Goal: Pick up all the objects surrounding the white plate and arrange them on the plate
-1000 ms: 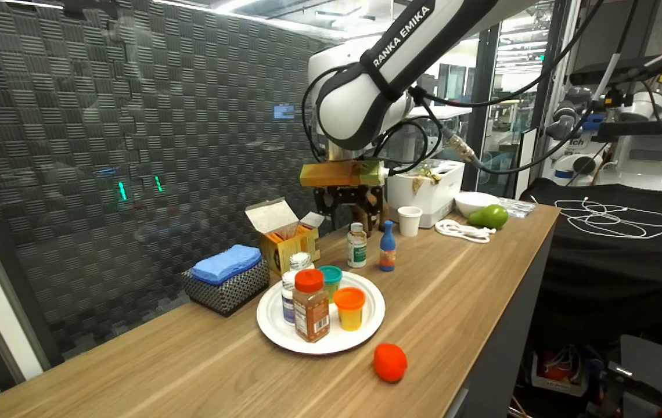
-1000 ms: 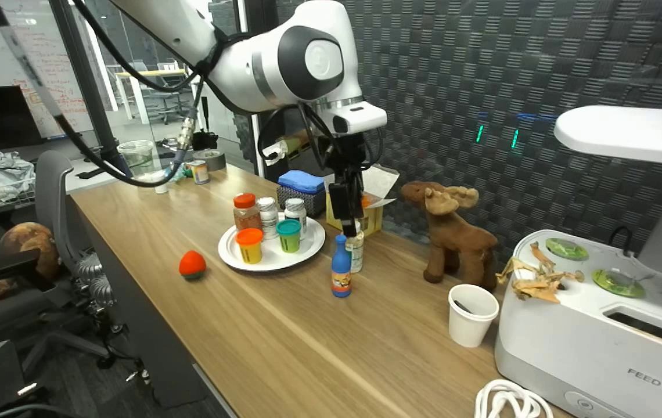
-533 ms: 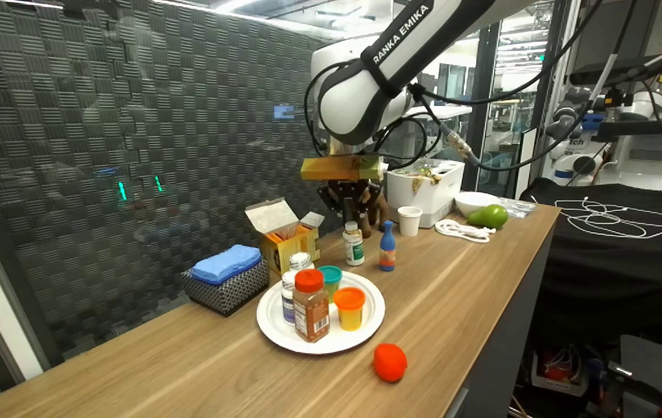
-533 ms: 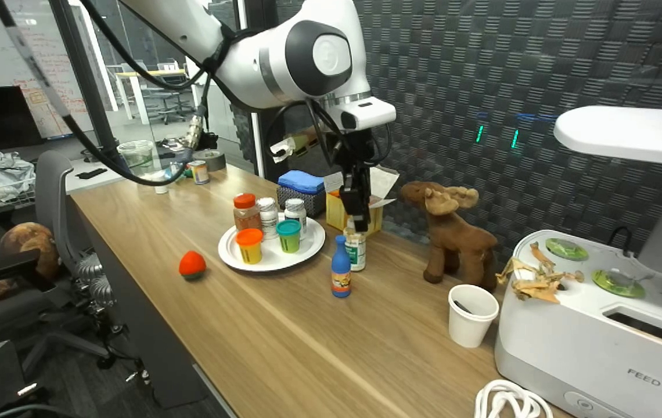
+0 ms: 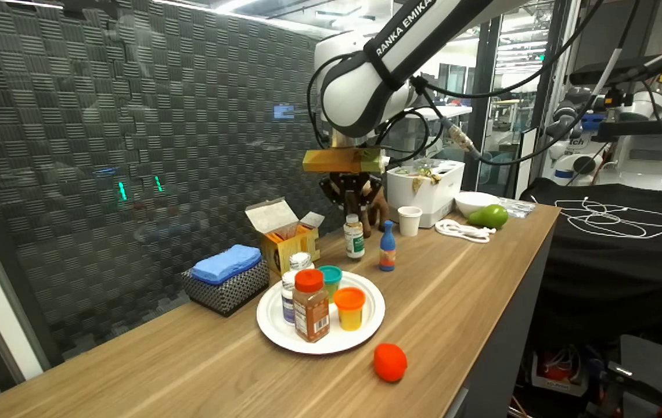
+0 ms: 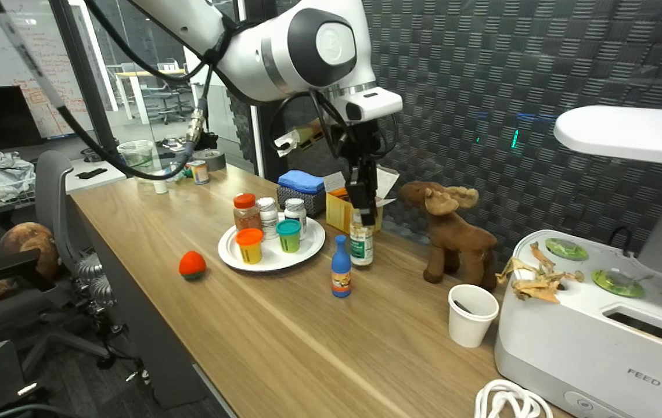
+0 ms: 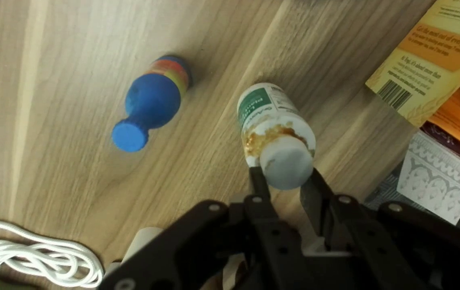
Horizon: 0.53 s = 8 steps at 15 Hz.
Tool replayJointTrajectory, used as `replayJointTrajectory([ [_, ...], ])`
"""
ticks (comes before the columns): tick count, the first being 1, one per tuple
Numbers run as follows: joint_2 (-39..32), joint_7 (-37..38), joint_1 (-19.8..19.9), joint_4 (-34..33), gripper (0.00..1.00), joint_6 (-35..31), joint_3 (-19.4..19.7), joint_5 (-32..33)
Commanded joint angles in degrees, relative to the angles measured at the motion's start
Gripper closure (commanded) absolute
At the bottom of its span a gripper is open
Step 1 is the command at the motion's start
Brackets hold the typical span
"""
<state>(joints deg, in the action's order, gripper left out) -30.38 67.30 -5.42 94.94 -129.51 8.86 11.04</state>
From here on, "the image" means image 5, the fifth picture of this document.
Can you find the white bottle green label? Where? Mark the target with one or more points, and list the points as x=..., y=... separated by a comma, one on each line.
x=353, y=243

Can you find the brown moose plush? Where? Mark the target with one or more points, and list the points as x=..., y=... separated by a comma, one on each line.
x=379, y=209

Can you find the white round plate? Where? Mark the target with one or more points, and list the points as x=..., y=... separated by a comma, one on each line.
x=367, y=317

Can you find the yellow dough tub orange lid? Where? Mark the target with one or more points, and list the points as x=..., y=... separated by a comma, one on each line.
x=350, y=304

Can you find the small blue bottle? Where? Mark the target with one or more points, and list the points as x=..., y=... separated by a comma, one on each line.
x=386, y=246

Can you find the open yellow cardboard box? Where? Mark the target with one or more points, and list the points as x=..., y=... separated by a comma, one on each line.
x=286, y=246

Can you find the dried tan plant roots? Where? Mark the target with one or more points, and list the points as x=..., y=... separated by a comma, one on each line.
x=422, y=176

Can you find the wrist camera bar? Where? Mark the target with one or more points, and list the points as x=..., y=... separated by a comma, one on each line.
x=344, y=162

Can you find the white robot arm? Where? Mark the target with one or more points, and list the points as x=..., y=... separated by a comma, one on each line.
x=392, y=55

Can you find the orange ball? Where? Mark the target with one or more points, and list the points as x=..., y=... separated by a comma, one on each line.
x=392, y=364

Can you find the grey woven basket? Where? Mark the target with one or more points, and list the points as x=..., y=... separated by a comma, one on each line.
x=227, y=293

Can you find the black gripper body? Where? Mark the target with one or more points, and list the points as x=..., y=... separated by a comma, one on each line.
x=351, y=185

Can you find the white hydroponic planter with lamp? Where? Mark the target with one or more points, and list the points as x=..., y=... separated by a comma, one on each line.
x=438, y=199

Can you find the white paper cup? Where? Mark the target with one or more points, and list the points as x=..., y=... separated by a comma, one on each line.
x=409, y=222

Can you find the folded blue cloth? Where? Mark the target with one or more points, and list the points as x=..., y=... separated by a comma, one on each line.
x=227, y=264

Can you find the spice jar orange lid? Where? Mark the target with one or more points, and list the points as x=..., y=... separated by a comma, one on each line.
x=312, y=314

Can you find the green fruit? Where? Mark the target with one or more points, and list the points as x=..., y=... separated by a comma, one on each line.
x=489, y=217

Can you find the black covered table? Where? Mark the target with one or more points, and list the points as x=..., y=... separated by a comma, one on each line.
x=616, y=264

